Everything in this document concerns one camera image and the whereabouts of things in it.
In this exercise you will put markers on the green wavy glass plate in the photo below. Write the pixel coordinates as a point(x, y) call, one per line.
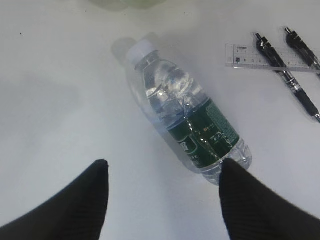
point(117, 5)

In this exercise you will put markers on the black pen left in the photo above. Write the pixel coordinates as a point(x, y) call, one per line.
point(274, 60)

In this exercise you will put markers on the clear plastic water bottle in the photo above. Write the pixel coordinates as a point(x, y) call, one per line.
point(174, 101)

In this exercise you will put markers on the black pen middle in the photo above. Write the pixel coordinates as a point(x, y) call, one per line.
point(295, 42)

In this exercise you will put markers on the black pen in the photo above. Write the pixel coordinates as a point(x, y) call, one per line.
point(274, 60)
point(295, 42)

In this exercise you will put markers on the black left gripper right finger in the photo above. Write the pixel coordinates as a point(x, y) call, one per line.
point(252, 211)

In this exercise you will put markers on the clear plastic ruler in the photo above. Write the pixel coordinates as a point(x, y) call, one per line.
point(248, 57)

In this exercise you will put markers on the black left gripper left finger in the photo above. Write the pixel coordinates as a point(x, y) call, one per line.
point(77, 212)

